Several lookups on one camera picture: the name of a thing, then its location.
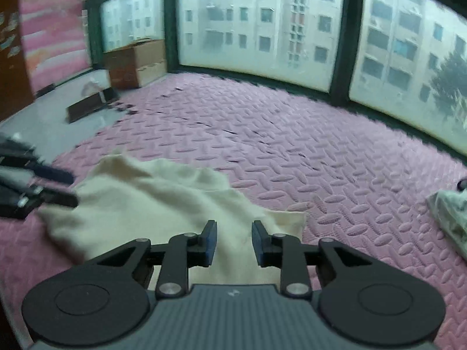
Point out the green window frame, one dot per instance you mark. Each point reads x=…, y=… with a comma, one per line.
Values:
x=352, y=25

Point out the beige apartment building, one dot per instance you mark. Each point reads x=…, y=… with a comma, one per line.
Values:
x=273, y=14

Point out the dark trimmed garment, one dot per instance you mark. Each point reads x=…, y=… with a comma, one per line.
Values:
x=462, y=185

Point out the cream sweatshirt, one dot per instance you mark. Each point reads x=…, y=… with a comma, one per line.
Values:
x=146, y=197

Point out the white crumpled garment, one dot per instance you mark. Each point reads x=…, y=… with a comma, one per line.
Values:
x=450, y=215

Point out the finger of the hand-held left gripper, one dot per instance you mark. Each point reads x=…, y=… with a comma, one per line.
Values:
x=54, y=173
x=58, y=198

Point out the black smartphone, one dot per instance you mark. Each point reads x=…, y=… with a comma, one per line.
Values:
x=87, y=107

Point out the pink floral curtain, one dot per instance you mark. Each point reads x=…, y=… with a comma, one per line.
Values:
x=51, y=25

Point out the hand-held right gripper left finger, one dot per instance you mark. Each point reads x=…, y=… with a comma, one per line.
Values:
x=208, y=244

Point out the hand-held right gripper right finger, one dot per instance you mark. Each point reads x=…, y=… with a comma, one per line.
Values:
x=259, y=244

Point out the pink foam puzzle mat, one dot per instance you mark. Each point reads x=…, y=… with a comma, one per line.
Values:
x=292, y=146

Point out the brown cardboard box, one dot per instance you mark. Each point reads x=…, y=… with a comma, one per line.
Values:
x=146, y=62

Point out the green tree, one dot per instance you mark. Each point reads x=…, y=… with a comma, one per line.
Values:
x=452, y=87

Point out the brown wooden cabinet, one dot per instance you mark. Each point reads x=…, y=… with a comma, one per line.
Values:
x=12, y=62

